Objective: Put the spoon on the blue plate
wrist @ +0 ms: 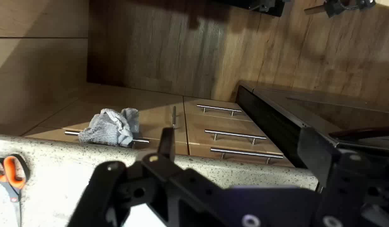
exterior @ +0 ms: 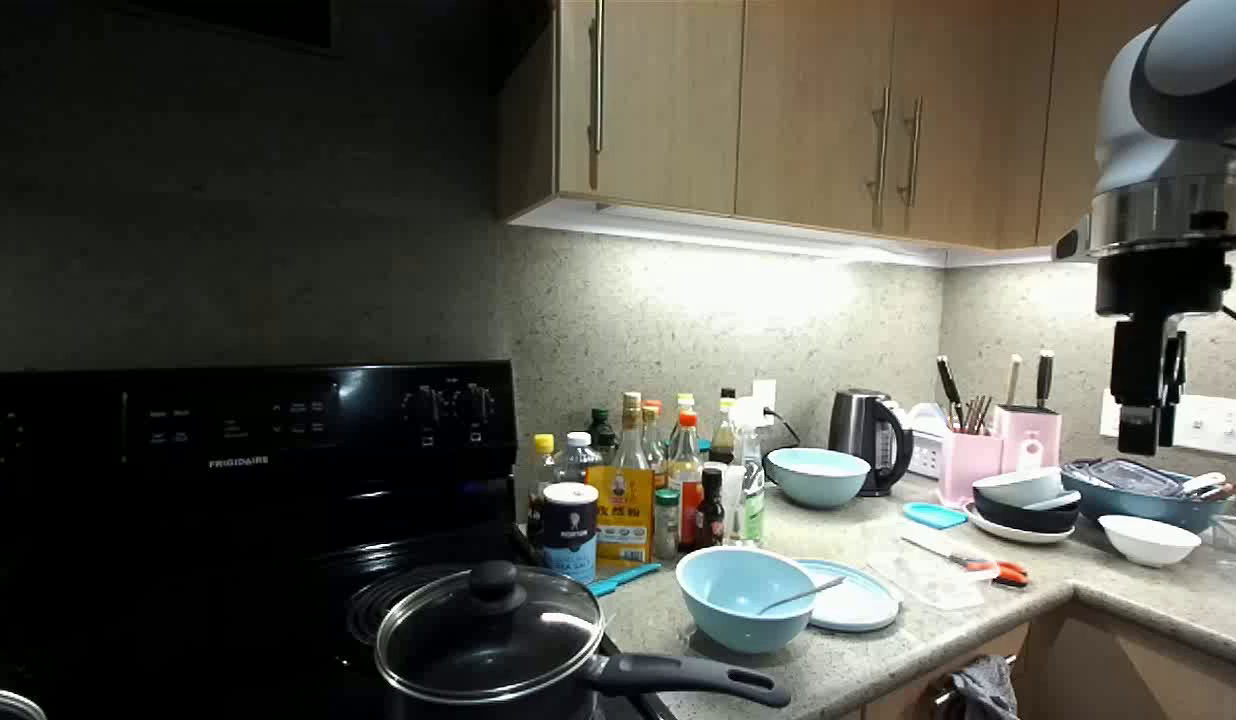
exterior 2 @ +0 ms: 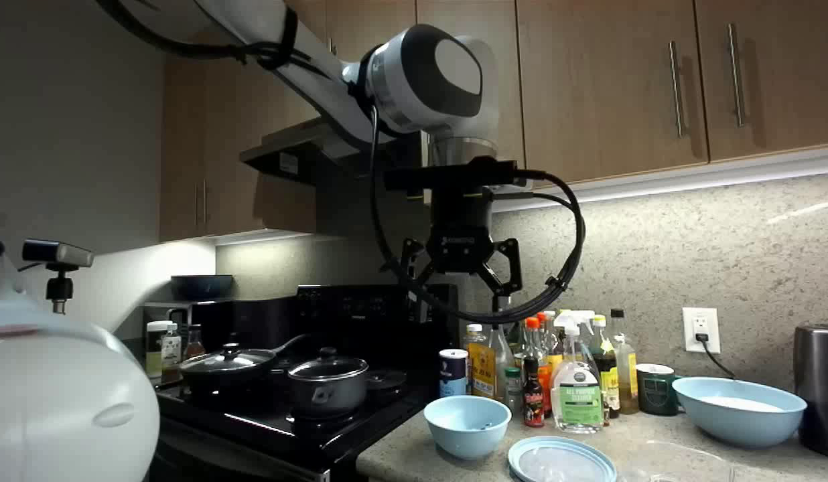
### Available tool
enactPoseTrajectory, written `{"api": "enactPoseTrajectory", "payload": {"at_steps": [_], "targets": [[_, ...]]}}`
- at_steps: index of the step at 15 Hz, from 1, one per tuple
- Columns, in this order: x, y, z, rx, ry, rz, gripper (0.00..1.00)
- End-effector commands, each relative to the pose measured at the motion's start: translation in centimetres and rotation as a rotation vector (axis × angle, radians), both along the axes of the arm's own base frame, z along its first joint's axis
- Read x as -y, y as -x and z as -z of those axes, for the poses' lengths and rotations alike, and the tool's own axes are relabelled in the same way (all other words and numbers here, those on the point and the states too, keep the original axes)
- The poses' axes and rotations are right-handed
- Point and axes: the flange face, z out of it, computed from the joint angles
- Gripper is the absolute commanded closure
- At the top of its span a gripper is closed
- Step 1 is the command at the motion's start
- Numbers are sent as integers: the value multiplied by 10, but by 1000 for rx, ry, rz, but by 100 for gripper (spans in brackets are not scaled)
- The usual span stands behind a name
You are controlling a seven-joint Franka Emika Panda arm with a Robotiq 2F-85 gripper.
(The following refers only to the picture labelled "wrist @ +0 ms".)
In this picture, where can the steel drawer handle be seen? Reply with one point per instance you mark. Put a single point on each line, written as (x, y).
(210, 108)
(242, 153)
(217, 134)

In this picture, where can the steel drawer handle middle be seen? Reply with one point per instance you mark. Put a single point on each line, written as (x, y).
(217, 134)

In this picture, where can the steel cabinet handle with cloth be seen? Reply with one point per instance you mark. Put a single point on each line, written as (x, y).
(76, 133)

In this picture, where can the orange handled scissors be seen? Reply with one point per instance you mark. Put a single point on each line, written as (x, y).
(14, 176)

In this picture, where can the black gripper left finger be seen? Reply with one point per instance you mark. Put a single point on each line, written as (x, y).
(178, 197)

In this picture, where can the steel drawer handle top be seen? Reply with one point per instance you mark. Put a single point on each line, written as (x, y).
(210, 108)

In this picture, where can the black oven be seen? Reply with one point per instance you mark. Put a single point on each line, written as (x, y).
(283, 114)

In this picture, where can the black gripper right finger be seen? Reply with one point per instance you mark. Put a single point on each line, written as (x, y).
(356, 184)

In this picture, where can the steel drawer handle bottom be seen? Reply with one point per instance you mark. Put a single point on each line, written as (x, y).
(242, 153)

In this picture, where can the grey crumpled cloth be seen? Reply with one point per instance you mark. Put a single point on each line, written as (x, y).
(113, 128)

